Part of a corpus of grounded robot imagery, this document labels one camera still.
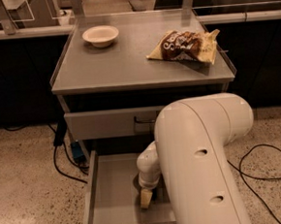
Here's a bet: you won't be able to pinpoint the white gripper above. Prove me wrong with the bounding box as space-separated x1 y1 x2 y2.
137 142 161 209

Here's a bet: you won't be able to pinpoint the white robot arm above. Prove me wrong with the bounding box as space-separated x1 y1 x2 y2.
137 92 254 224

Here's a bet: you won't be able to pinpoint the open grey middle drawer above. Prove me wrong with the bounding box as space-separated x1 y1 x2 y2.
82 151 176 224

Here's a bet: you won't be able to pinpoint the closed grey top drawer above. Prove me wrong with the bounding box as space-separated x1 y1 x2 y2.
64 106 163 141

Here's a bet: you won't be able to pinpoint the dark background counter cabinets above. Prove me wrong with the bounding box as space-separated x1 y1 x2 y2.
0 19 281 127

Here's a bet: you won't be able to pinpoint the blue power adapter box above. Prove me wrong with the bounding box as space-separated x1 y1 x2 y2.
70 142 86 163

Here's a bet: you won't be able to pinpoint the yellow brown chip bag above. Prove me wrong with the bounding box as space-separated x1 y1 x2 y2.
147 29 220 65

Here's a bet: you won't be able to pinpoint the white paper bowl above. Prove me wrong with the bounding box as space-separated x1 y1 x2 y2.
82 25 119 48

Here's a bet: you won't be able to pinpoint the black drawer handle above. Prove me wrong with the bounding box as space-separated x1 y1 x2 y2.
134 116 156 124

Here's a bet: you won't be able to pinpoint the black floor cable right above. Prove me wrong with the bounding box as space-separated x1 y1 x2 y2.
226 142 281 224

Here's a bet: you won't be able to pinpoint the black floor cable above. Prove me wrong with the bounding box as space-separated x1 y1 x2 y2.
3 119 92 190
226 142 281 224

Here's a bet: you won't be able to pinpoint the black floor cable left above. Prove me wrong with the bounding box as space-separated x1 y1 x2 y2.
3 119 92 190

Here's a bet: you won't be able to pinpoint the grey cabinet counter frame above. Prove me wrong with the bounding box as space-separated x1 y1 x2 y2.
51 9 235 154

